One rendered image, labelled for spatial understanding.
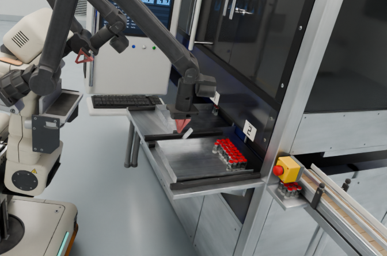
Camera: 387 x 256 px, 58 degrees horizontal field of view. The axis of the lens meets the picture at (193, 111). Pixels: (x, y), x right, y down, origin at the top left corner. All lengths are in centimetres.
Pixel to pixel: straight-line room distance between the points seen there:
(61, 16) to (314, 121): 97
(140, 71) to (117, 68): 14
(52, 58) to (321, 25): 85
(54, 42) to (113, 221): 155
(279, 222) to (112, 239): 108
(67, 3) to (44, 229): 127
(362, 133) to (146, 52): 121
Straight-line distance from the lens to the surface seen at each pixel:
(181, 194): 131
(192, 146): 159
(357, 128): 164
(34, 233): 200
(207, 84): 117
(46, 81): 116
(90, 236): 234
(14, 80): 122
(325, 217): 142
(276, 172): 136
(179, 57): 110
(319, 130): 148
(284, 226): 176
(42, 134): 142
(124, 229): 239
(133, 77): 212
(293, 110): 133
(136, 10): 105
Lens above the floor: 171
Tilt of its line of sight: 26 degrees down
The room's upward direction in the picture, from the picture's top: 11 degrees clockwise
